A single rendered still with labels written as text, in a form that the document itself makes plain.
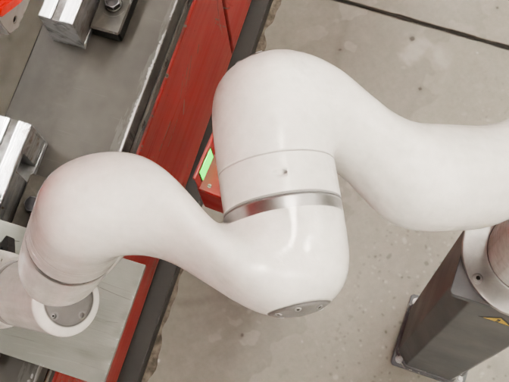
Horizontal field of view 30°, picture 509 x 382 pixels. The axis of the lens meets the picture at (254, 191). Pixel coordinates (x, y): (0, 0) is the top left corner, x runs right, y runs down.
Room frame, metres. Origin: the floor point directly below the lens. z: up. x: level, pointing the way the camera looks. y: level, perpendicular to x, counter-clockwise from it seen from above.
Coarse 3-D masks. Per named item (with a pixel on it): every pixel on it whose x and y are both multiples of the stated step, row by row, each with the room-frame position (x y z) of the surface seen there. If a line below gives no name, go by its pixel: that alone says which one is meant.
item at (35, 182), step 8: (32, 176) 0.51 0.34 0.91; (40, 176) 0.51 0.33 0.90; (32, 184) 0.50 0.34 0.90; (40, 184) 0.49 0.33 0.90; (24, 192) 0.49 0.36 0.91; (32, 192) 0.48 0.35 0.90; (24, 200) 0.47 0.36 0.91; (24, 208) 0.46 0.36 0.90; (16, 216) 0.45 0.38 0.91; (24, 216) 0.45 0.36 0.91; (24, 224) 0.43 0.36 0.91
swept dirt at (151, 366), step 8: (280, 0) 1.19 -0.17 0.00; (272, 8) 1.17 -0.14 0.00; (272, 16) 1.15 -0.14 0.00; (264, 40) 1.09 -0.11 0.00; (264, 48) 1.06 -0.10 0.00; (176, 280) 0.49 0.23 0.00; (176, 288) 0.47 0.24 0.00; (168, 304) 0.43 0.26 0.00; (168, 312) 0.41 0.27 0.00; (160, 328) 0.38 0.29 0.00; (160, 336) 0.36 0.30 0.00; (160, 344) 0.34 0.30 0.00; (152, 352) 0.32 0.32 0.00; (152, 360) 0.30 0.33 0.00; (152, 368) 0.28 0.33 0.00; (144, 376) 0.27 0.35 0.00
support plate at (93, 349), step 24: (0, 240) 0.39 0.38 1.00; (120, 264) 0.32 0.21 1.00; (120, 288) 0.28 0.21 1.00; (120, 312) 0.25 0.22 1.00; (0, 336) 0.25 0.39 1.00; (24, 336) 0.24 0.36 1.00; (48, 336) 0.24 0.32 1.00; (72, 336) 0.23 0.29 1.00; (96, 336) 0.22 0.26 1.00; (120, 336) 0.22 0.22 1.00; (24, 360) 0.21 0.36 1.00; (48, 360) 0.20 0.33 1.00; (72, 360) 0.19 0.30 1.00; (96, 360) 0.19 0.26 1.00
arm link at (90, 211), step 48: (48, 192) 0.25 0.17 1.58; (96, 192) 0.23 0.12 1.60; (144, 192) 0.23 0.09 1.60; (48, 240) 0.22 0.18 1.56; (96, 240) 0.20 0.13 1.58; (144, 240) 0.19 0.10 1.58; (192, 240) 0.18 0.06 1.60; (240, 240) 0.17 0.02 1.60; (288, 240) 0.16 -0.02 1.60; (336, 240) 0.16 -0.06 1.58; (240, 288) 0.14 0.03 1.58; (288, 288) 0.13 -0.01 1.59; (336, 288) 0.13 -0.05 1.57
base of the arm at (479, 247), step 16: (496, 224) 0.26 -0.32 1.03; (464, 240) 0.25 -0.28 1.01; (480, 240) 0.25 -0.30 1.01; (496, 240) 0.23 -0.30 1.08; (464, 256) 0.23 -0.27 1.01; (480, 256) 0.23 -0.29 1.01; (496, 256) 0.21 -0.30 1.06; (480, 272) 0.20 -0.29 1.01; (496, 272) 0.20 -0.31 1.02; (480, 288) 0.18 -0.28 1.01; (496, 288) 0.18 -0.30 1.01; (496, 304) 0.16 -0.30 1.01
